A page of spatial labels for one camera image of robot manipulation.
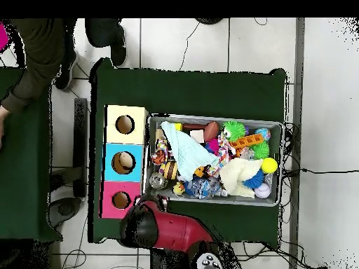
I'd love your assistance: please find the person's hand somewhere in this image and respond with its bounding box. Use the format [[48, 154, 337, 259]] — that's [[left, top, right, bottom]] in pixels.
[[0, 105, 11, 149]]

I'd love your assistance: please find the yellow duck plush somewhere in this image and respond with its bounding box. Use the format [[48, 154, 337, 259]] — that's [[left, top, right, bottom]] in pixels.
[[172, 181, 186, 195]]

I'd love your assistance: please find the wooden box with three holes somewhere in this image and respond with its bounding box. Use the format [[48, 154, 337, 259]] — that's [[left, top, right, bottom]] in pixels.
[[99, 104, 149, 219]]

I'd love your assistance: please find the person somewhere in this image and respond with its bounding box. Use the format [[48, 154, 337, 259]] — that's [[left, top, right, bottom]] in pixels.
[[0, 18, 128, 114]]

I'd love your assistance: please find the dark green table cloth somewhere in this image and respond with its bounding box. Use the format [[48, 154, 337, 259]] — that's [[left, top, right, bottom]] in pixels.
[[0, 67, 63, 242], [88, 57, 288, 244]]

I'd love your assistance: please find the black flat panel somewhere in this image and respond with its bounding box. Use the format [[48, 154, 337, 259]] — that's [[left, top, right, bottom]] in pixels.
[[73, 97, 88, 198]]

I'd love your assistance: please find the grey rounded stand foot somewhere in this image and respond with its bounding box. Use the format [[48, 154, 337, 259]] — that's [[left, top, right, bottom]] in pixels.
[[48, 197, 83, 228]]

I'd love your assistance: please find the brown yellow striped bee toy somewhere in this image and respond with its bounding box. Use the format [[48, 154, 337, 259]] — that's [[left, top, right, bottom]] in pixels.
[[159, 160, 179, 180]]

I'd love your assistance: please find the mint green quilted cloth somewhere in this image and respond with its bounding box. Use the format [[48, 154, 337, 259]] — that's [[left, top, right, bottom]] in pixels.
[[159, 120, 219, 182]]

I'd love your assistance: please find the brown toy football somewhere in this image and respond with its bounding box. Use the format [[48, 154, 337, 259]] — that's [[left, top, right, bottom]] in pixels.
[[203, 120, 220, 143]]

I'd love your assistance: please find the black round base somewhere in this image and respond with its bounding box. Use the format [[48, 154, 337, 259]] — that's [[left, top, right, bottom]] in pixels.
[[194, 18, 224, 25]]

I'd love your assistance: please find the green spiky ball with eyes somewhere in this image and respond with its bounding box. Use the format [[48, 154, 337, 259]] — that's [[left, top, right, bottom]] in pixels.
[[222, 120, 247, 142]]

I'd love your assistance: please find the cream knitted cloth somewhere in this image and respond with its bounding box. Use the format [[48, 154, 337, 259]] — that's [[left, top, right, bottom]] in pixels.
[[218, 157, 264, 198]]

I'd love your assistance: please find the orange building block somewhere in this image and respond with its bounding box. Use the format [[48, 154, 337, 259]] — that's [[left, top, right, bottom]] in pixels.
[[229, 133, 265, 149]]

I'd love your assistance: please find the white baseball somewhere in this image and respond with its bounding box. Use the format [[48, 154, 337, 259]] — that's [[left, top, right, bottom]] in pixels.
[[254, 182, 272, 199]]

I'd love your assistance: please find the yellow ball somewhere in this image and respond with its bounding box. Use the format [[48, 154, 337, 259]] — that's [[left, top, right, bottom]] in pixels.
[[261, 157, 278, 174]]

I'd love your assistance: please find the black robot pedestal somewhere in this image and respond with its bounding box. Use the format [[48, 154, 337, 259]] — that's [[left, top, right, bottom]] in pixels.
[[149, 247, 197, 269]]

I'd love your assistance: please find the shallow wire mesh bin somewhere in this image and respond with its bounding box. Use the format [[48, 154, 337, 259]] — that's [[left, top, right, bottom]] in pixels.
[[142, 113, 285, 207]]

